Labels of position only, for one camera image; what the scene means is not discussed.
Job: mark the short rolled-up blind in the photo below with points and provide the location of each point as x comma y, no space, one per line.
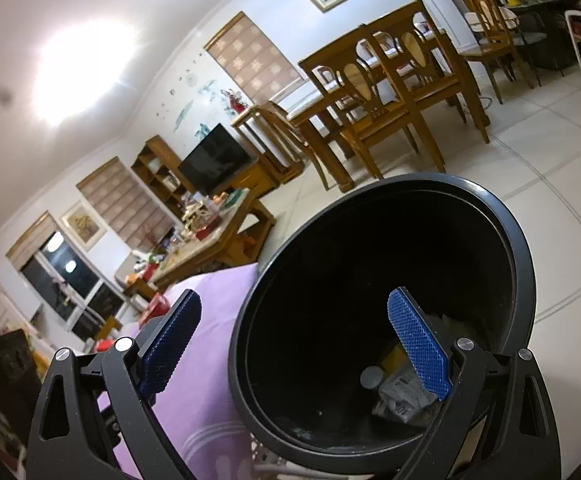
30,240

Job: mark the blue wall decal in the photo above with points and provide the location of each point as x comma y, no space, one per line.
185,110

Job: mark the wooden dining chair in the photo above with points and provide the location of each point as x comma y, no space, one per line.
435,90
385,125
490,10
280,125

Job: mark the wooden dining table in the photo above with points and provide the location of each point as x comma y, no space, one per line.
320,152

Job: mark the red pillow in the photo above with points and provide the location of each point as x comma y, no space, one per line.
105,346

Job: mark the wooden coffee table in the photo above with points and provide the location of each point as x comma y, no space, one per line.
230,215

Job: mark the wooden bookshelf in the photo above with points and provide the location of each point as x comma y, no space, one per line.
155,152

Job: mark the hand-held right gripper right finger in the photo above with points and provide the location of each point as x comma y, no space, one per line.
418,342

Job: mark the black trash bin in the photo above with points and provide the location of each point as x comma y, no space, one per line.
330,285

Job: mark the black television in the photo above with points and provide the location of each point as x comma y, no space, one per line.
215,160

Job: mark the white plastic pouch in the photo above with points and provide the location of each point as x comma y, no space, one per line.
400,400

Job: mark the tall wooden stand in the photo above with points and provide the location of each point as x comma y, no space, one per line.
250,115

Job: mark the dark window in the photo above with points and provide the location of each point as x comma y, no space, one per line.
70,285

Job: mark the wooden television stand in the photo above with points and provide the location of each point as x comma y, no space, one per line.
255,175

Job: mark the mustard brown carton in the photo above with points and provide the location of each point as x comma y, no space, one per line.
395,360

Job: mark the wooden model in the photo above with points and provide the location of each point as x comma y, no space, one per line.
195,215

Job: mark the red flower vase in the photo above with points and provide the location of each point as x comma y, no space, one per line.
235,102

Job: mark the purple tablecloth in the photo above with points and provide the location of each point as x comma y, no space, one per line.
210,385

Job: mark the sunflower painting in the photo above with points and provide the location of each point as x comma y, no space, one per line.
83,225

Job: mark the wooden sofa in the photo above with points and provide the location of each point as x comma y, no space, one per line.
108,327

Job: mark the red tin box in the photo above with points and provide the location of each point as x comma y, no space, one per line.
204,234

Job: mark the wooden armchair with toys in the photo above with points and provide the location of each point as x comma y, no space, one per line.
130,285

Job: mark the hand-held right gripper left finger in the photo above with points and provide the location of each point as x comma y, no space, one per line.
168,345

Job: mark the large ceiling lamp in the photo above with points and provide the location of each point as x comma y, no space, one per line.
85,70

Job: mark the grey round lid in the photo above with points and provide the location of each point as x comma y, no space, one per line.
372,377

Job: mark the wide patterned roller blind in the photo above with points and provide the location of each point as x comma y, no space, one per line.
125,200

